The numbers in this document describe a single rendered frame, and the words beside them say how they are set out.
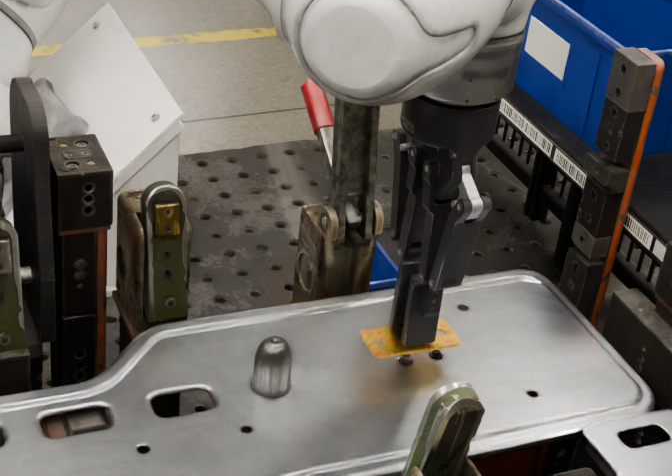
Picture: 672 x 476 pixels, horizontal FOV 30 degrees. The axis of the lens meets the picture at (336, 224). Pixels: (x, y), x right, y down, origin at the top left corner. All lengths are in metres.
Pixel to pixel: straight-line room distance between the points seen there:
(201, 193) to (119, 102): 0.29
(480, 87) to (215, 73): 3.01
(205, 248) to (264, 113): 1.95
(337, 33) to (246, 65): 3.27
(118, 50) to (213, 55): 2.29
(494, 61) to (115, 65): 0.89
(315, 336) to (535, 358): 0.20
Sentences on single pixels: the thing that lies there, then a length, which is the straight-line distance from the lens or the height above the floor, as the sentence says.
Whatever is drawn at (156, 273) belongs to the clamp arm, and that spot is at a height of 1.03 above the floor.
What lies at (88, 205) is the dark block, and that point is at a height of 1.08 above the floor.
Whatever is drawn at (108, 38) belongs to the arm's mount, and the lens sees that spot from 1.80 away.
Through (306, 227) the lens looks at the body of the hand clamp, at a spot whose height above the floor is 1.04.
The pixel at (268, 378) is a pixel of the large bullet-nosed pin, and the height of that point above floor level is 1.02.
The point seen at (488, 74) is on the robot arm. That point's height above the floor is 1.30.
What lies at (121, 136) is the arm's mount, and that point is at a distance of 1.62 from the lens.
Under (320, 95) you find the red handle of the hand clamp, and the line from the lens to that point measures 1.22.
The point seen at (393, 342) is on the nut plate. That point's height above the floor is 1.03.
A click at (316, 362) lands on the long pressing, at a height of 1.00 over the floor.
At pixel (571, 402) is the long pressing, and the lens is 1.11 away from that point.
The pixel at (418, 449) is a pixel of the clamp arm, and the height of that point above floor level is 1.06.
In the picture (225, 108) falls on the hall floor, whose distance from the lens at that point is 3.71.
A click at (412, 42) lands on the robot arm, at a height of 1.39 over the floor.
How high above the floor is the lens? 1.67
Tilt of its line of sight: 32 degrees down
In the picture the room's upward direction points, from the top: 7 degrees clockwise
